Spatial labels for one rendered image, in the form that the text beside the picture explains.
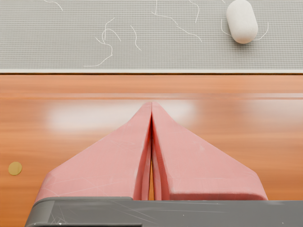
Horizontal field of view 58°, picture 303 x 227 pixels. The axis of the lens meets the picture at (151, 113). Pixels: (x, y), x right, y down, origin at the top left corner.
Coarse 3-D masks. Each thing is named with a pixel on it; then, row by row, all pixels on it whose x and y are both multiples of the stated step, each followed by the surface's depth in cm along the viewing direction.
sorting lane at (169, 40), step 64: (0, 0) 22; (64, 0) 22; (128, 0) 23; (192, 0) 23; (256, 0) 23; (0, 64) 21; (64, 64) 21; (128, 64) 21; (192, 64) 21; (256, 64) 21
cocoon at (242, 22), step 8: (240, 0) 21; (232, 8) 21; (240, 8) 20; (248, 8) 20; (232, 16) 21; (240, 16) 20; (248, 16) 20; (232, 24) 21; (240, 24) 20; (248, 24) 20; (256, 24) 20; (232, 32) 21; (240, 32) 20; (248, 32) 20; (256, 32) 20; (240, 40) 21; (248, 40) 21
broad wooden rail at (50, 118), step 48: (0, 96) 18; (48, 96) 18; (96, 96) 18; (144, 96) 18; (192, 96) 18; (240, 96) 18; (288, 96) 18; (0, 144) 17; (48, 144) 17; (240, 144) 18; (288, 144) 18; (0, 192) 17; (288, 192) 17
